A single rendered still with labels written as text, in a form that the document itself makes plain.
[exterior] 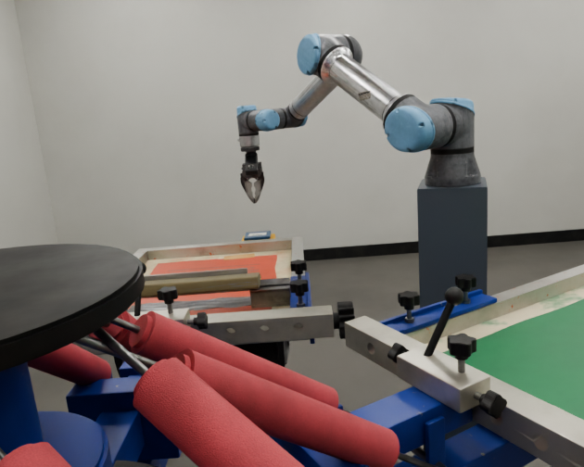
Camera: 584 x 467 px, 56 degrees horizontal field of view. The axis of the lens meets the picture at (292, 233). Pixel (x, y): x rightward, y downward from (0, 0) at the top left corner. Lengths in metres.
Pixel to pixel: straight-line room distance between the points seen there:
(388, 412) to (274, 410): 0.25
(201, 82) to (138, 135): 0.75
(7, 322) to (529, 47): 5.15
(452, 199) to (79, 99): 4.22
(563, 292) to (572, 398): 0.50
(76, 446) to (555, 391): 0.75
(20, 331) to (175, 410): 0.13
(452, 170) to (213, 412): 1.19
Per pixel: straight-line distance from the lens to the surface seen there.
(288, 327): 1.10
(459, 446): 0.92
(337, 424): 0.61
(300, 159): 4.97
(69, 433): 0.61
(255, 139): 2.05
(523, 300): 1.36
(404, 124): 1.41
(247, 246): 1.91
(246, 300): 1.43
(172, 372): 0.45
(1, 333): 0.40
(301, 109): 1.97
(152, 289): 1.33
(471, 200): 1.51
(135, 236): 5.30
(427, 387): 0.81
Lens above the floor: 1.45
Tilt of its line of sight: 13 degrees down
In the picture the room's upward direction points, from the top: 5 degrees counter-clockwise
